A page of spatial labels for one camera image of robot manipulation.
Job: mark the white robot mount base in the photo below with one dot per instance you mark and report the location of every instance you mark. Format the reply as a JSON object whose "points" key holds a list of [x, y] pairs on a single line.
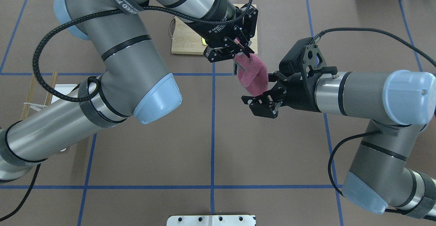
{"points": [[211, 220]]}

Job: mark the pink cleaning cloth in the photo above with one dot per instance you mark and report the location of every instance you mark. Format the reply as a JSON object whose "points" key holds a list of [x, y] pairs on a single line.
{"points": [[252, 73]]}

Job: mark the bamboo cutting board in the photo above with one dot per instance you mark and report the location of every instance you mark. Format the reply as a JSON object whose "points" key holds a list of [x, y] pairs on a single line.
{"points": [[184, 40]]}

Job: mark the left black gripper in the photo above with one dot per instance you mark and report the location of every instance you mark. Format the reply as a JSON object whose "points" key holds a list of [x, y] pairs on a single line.
{"points": [[218, 26]]}

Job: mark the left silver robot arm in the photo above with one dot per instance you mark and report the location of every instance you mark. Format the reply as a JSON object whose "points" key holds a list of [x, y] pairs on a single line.
{"points": [[135, 81]]}

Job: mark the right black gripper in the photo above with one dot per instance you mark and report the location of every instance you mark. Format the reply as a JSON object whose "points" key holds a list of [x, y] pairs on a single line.
{"points": [[301, 94]]}

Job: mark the white rectangular tray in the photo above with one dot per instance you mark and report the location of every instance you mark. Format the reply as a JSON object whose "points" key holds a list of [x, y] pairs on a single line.
{"points": [[63, 89]]}

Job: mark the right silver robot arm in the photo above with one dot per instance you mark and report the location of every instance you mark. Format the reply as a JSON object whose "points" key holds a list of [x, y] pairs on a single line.
{"points": [[399, 106]]}

